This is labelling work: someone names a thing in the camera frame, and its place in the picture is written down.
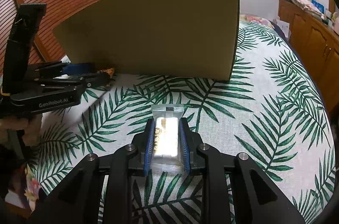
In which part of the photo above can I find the wooden cabinet desk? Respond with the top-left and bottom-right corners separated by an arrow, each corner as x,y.
278,0 -> 338,113

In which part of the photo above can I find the brown cardboard box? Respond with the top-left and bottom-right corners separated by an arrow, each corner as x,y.
53,0 -> 240,80

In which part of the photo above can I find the palm leaf patterned cloth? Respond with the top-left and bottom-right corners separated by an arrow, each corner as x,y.
29,21 -> 336,223

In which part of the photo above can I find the brown foil snack packet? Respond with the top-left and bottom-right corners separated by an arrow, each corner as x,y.
98,68 -> 115,87

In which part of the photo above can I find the floral bed sheet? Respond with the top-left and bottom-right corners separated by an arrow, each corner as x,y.
240,14 -> 274,28

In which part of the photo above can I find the clear white snack bar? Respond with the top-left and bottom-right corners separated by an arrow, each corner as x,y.
151,104 -> 184,174

